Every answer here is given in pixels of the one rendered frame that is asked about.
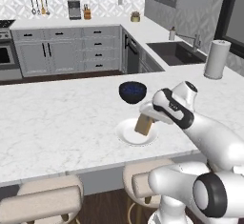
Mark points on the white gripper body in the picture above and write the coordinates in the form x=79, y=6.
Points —
x=148, y=108

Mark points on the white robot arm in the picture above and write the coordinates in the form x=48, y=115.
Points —
x=216, y=138

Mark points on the white round plate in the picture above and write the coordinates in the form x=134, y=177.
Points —
x=130, y=135

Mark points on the brown toast slice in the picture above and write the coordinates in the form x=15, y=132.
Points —
x=143, y=126

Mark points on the dark blue bowl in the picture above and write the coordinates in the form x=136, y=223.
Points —
x=132, y=91

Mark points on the grey sink cupboard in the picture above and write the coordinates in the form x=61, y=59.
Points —
x=151, y=63

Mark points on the black dishwasher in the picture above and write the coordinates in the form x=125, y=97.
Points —
x=132, y=54

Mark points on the dark sink basin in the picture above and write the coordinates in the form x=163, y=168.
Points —
x=174, y=52

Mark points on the beige upholstered stool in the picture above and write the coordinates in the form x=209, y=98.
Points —
x=41, y=199
x=139, y=183

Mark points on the white soap dispenser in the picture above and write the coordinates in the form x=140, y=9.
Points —
x=172, y=34

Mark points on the silver tap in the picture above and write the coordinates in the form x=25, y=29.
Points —
x=195, y=42

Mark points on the white paper towel roll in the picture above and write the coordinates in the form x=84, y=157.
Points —
x=217, y=59

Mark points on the small potted plant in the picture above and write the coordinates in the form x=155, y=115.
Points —
x=135, y=17

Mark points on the grey cupboard run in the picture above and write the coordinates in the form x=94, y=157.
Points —
x=66, y=51

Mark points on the wooden knife block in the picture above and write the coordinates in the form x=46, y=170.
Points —
x=87, y=13

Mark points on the silver coffee machine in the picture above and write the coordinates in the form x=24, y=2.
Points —
x=74, y=8

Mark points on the black framed window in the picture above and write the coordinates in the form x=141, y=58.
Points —
x=233, y=15

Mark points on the hanging silver spatula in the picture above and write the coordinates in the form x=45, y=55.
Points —
x=47, y=10

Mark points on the hanging wooden spatula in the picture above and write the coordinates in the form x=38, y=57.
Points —
x=43, y=9

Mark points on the hanging silver spoon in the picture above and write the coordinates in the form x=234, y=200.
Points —
x=38, y=9

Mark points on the silver oven with hob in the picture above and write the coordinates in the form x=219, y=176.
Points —
x=7, y=56

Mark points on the hanging silver ladle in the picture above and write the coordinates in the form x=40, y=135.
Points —
x=33, y=9

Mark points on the white wall outlet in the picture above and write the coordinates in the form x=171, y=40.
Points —
x=120, y=0

